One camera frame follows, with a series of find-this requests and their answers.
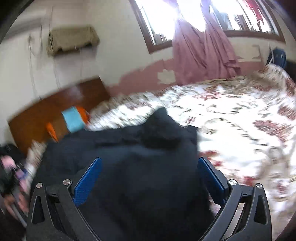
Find dark navy padded jacket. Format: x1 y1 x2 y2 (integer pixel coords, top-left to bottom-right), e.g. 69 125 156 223
32 108 214 240

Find pink curtain panel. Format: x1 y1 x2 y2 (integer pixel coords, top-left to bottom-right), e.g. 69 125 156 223
172 1 207 85
201 1 241 79

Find cloth covered wall air conditioner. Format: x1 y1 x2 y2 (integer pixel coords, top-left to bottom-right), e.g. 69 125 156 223
47 26 100 56

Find red clothes hanging outside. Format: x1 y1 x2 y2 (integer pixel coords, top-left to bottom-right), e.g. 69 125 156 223
244 0 263 22

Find pink curtain left panel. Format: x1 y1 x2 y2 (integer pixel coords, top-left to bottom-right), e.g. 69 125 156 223
172 1 207 85

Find wooden bed headboard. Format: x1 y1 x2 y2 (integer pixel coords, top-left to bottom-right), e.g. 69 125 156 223
9 77 110 155

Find floral patterned bed quilt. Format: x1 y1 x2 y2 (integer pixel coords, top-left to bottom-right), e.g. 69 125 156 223
88 64 295 240

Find blue bag near bed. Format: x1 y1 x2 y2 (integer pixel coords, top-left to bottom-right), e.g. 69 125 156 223
266 47 287 69

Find pink curtain right panel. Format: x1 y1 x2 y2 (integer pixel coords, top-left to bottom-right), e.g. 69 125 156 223
201 1 241 79

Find wooden framed window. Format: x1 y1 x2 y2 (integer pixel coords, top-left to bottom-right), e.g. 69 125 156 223
130 1 285 53

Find orange blue brown striped pillow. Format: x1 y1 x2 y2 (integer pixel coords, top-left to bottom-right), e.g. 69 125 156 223
46 106 89 142

